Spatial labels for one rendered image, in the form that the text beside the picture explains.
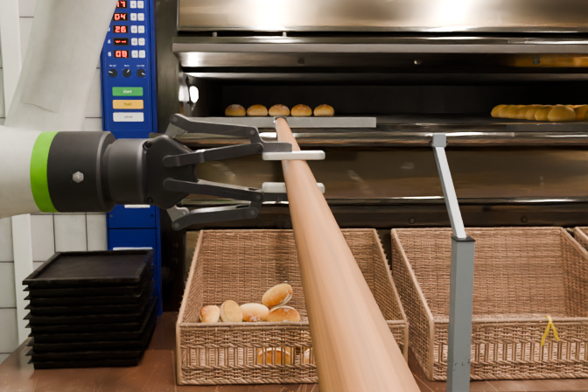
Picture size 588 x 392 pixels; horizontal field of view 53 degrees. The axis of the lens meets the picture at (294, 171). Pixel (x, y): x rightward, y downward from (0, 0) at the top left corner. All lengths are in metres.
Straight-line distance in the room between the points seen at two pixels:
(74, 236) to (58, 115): 1.18
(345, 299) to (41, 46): 0.65
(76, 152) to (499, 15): 1.53
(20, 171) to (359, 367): 0.54
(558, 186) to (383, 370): 1.88
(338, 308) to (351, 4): 1.67
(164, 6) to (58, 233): 0.78
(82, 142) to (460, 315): 0.95
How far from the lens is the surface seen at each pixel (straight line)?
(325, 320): 0.22
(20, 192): 0.68
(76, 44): 0.82
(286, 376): 1.48
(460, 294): 1.35
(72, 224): 1.96
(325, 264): 0.28
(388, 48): 1.71
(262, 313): 1.77
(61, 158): 0.66
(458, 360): 1.41
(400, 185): 1.87
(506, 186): 1.97
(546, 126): 2.02
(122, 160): 0.65
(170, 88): 1.84
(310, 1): 1.85
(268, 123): 1.67
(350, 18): 1.84
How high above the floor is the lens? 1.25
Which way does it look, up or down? 7 degrees down
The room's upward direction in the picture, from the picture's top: straight up
